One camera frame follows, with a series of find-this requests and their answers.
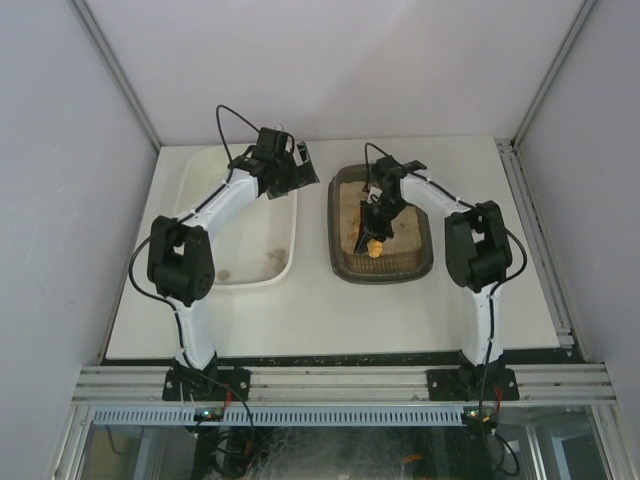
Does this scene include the yellow litter scoop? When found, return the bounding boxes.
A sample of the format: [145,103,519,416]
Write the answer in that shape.
[353,201,387,258]

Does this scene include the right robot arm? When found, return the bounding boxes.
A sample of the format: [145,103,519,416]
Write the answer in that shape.
[354,155,513,367]

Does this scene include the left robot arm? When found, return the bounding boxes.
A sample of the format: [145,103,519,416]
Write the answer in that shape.
[147,127,319,371]

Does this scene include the dark grey litter box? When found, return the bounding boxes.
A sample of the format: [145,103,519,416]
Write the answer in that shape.
[327,164,434,285]

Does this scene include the white plastic tray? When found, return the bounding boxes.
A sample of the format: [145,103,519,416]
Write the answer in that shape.
[174,145,298,290]

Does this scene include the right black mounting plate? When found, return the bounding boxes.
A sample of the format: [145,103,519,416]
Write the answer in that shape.
[426,355,520,402]

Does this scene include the black mounting plate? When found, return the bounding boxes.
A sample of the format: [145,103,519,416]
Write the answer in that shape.
[162,358,251,402]
[426,355,520,402]

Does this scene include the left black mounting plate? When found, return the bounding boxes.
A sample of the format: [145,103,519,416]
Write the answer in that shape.
[162,358,251,402]

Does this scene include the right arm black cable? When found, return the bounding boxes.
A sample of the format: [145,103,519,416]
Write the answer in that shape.
[363,141,529,480]

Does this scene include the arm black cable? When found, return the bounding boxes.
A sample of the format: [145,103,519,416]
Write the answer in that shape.
[363,141,529,480]
[127,103,266,311]

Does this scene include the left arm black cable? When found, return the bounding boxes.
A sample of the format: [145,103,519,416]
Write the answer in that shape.
[127,103,266,311]

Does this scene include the aluminium frame rail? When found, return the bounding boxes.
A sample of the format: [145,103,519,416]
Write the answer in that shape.
[72,364,616,406]

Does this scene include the grey slotted cable duct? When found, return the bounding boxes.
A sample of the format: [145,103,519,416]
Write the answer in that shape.
[93,406,464,427]

